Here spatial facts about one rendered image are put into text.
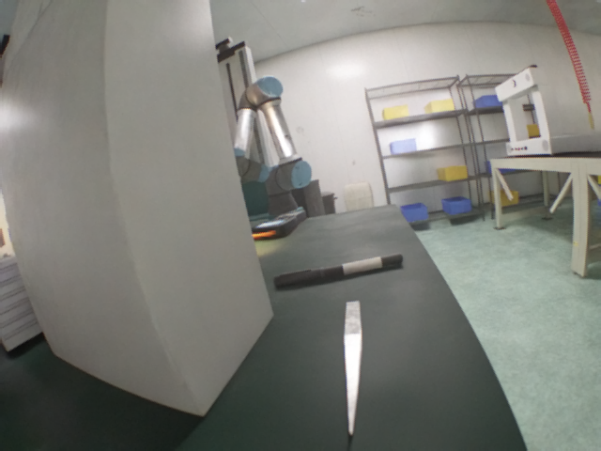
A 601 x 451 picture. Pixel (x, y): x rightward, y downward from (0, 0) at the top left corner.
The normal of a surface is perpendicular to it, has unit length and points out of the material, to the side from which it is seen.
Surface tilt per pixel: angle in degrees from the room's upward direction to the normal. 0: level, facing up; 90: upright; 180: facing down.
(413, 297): 0
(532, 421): 0
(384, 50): 90
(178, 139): 90
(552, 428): 0
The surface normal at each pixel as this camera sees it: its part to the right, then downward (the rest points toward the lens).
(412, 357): -0.21, -0.97
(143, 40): 0.95, -0.15
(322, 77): -0.25, 0.22
